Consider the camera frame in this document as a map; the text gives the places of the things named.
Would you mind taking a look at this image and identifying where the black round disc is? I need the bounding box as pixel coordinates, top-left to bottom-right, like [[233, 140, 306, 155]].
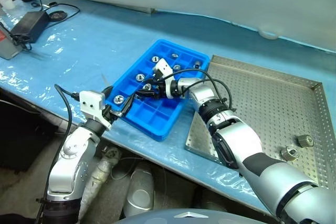
[[48, 10, 66, 22]]

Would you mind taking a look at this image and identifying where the blue compartment tray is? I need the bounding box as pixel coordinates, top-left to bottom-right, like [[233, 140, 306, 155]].
[[111, 39, 211, 143]]

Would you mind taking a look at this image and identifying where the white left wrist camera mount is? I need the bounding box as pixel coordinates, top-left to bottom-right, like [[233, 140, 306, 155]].
[[78, 90, 112, 130]]

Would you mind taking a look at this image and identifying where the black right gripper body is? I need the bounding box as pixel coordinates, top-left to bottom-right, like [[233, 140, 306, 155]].
[[153, 78, 173, 100]]

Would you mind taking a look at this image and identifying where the dark grey rounded cover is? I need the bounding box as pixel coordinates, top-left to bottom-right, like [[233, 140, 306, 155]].
[[115, 208, 229, 224]]

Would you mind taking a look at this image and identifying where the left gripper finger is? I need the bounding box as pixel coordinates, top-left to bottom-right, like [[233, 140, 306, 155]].
[[111, 95, 134, 119], [102, 85, 114, 101]]

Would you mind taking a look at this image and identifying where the white wrapped bundle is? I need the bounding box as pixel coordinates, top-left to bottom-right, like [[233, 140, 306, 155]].
[[89, 147, 121, 190]]

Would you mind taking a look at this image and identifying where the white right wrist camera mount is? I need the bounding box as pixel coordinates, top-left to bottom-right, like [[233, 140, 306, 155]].
[[152, 58, 174, 79]]

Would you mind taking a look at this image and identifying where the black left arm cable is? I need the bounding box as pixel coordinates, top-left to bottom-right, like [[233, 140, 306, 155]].
[[36, 83, 81, 224]]

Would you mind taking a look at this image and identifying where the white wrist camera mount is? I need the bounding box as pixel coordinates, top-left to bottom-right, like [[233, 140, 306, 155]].
[[78, 90, 112, 130], [152, 58, 174, 79]]

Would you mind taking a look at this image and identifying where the black power adapter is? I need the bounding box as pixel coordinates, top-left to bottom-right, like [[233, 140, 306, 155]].
[[12, 10, 49, 44]]

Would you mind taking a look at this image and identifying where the perforated metal tray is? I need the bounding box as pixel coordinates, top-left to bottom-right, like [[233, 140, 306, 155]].
[[184, 55, 330, 190]]

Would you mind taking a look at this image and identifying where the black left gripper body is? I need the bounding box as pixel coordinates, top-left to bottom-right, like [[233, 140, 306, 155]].
[[102, 103, 123, 125]]

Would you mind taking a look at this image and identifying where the white round cap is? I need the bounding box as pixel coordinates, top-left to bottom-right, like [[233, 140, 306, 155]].
[[258, 28, 279, 40]]

